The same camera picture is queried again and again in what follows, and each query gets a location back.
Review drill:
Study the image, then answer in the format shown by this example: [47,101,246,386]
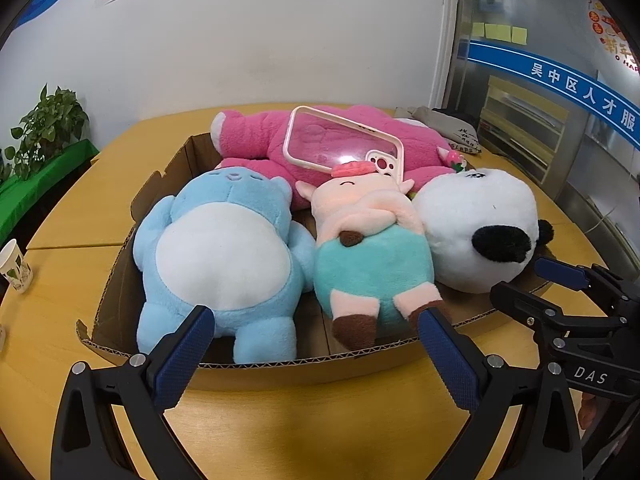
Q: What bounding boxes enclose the pink clear phone case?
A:
[282,105,405,183]

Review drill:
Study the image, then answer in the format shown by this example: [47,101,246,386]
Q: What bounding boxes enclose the grey fabric bag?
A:
[395,105,483,156]

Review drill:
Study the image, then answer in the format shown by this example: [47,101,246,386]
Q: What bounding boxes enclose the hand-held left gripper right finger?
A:
[417,306,586,480]

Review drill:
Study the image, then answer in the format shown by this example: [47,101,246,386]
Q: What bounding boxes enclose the blue door banner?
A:
[467,40,640,151]

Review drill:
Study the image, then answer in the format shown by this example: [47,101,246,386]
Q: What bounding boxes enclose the pink plush bear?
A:
[210,104,468,211]

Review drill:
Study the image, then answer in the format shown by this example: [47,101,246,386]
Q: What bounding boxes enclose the brown cardboard box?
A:
[76,132,556,396]

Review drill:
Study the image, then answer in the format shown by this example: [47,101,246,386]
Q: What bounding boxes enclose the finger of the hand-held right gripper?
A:
[534,256,636,311]
[490,282,621,356]

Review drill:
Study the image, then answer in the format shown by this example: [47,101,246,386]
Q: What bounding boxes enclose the blue plush toy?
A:
[132,167,317,365]

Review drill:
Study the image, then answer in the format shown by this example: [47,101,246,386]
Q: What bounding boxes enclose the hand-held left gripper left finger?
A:
[50,304,216,480]

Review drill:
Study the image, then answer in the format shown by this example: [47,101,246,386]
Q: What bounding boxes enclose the pink and teal plush pig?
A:
[295,160,451,351]

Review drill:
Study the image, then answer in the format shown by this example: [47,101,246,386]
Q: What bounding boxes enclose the green cloth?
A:
[0,140,101,248]

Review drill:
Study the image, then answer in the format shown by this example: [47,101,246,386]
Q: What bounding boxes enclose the white panda plush toy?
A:
[411,167,555,295]

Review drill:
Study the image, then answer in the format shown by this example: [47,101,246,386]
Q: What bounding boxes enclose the red window decoration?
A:
[587,0,640,68]

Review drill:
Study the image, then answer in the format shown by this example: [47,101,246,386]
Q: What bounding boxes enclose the yellow wooden desktop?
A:
[0,102,640,480]

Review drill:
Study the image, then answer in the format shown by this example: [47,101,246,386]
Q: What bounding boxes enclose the paper cup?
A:
[0,238,33,293]

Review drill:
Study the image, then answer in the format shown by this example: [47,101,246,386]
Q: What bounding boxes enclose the green potted plant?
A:
[0,84,91,183]

